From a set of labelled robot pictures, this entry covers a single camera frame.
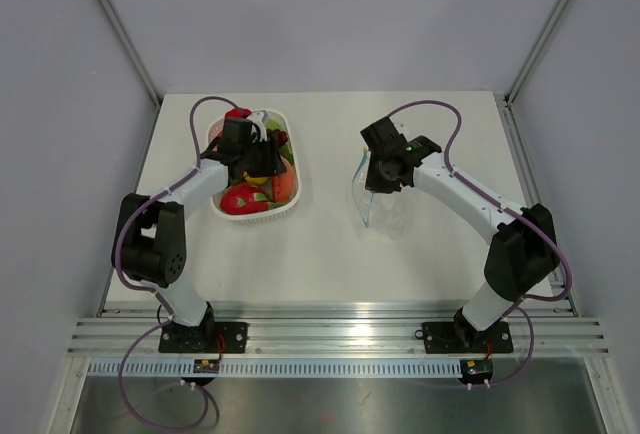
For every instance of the yellow lemon toy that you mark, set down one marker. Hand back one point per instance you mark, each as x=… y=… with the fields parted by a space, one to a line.
x=255 y=180

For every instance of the right small circuit board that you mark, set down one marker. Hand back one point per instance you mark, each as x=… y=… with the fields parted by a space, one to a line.
x=475 y=368

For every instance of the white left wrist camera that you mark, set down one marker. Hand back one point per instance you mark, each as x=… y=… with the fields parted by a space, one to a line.
x=260 y=119

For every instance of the red bell pepper toy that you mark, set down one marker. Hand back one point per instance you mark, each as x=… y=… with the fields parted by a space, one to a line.
x=238 y=113

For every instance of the left small circuit board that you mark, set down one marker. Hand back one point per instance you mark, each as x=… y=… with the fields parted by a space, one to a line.
x=206 y=366

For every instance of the small circuit board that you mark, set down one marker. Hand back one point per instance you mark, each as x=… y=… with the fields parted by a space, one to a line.
x=475 y=368
x=206 y=366

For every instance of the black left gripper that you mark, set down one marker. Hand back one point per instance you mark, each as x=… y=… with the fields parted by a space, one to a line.
x=272 y=163

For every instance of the aluminium rail frame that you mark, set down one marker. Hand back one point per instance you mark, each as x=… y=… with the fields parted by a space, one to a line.
x=338 y=330

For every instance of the red dragon fruit toy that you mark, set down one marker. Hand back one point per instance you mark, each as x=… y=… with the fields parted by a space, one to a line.
x=245 y=199

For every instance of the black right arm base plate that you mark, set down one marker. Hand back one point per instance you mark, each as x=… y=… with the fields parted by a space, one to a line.
x=445 y=337

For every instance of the white slotted cable duct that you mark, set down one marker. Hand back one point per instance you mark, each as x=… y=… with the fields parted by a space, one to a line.
x=283 y=368

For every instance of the red watermelon slice toy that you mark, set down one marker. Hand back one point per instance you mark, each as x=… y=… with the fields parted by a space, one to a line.
x=283 y=185

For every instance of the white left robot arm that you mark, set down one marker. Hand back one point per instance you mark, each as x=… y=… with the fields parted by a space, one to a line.
x=150 y=247

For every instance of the clear zip bag blue zipper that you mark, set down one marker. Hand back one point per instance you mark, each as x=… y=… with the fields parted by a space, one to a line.
x=390 y=215

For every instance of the white perforated plastic basket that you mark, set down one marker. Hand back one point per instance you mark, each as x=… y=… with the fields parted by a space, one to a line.
x=277 y=121

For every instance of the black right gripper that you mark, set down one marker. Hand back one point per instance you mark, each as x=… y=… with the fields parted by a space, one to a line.
x=376 y=185

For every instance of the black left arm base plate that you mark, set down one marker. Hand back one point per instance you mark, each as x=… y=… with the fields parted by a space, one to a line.
x=228 y=337

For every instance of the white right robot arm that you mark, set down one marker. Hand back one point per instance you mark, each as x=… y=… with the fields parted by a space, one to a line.
x=519 y=255

